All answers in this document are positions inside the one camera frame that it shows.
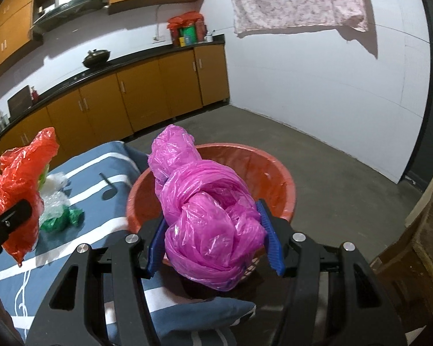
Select green plastic bag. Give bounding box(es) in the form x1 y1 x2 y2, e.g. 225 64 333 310
40 207 84 232

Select brown cutting board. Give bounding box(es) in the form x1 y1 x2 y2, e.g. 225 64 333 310
7 87 33 116

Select blue white striped blanket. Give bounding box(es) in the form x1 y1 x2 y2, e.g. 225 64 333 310
0 140 257 346

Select red plastic basket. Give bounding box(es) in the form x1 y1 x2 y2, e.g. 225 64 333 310
126 143 296 278

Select blue-grey pillow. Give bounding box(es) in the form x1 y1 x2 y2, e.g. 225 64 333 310
150 296 257 337

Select pink plastic bag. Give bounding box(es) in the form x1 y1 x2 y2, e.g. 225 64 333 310
147 124 268 292

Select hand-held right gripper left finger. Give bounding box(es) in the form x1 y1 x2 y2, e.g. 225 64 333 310
25 218 170 346

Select pink floral hanging cloth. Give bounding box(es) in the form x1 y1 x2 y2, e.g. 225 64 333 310
227 0 369 36

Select steel range hood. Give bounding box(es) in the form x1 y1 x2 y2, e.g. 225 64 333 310
31 0 111 38

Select black wok with lid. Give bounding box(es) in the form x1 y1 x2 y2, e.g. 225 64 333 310
82 48 112 68

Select red plastic bag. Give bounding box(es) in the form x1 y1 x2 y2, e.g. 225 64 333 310
0 127 60 268

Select brown cardboard box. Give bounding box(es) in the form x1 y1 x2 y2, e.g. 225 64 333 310
370 173 433 332

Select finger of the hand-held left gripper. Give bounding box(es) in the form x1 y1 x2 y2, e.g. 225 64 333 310
0 200 33 264

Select green canister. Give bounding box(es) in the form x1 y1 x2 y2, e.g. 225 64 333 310
182 25 197 46

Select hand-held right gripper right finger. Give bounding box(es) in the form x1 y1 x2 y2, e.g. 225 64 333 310
256 199 408 346

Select red bag of groceries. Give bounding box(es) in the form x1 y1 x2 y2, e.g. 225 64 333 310
167 12 207 46

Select wooden base cabinets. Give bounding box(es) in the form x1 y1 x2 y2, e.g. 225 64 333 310
0 45 231 152

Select black kitchen countertop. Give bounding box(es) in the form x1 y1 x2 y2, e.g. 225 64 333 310
0 34 226 141

